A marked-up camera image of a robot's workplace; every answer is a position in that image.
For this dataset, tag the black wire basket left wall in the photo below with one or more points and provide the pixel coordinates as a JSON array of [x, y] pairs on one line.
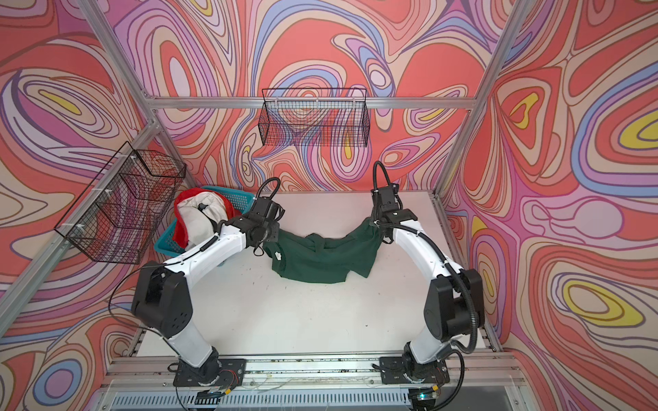
[[118, 213]]

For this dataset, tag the aluminium mounting rail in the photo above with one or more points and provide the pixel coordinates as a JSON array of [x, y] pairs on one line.
[[355, 381]]

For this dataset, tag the red t shirt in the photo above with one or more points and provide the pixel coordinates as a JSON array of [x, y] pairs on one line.
[[187, 205]]

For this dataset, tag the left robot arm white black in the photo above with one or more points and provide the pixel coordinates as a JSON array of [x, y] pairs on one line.
[[163, 300]]

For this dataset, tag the teal plastic laundry basket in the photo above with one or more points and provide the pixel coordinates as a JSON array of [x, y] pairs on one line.
[[197, 213]]

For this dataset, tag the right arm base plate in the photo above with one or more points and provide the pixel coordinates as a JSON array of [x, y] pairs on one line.
[[398, 370]]

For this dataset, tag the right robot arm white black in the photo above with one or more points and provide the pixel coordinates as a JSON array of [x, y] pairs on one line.
[[453, 311]]

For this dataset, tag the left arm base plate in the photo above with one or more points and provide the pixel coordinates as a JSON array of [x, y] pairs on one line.
[[222, 373]]

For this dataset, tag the black wire basket back wall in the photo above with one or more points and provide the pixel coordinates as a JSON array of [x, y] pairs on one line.
[[314, 117]]

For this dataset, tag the black wire basket wall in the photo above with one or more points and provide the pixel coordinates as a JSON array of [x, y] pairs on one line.
[[314, 117], [118, 213]]

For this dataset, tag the green t shirt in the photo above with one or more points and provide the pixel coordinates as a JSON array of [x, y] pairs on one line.
[[315, 259]]

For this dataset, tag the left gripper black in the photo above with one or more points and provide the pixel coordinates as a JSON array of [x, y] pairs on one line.
[[276, 230]]

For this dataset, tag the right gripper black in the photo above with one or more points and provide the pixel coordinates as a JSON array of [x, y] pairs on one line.
[[375, 215]]

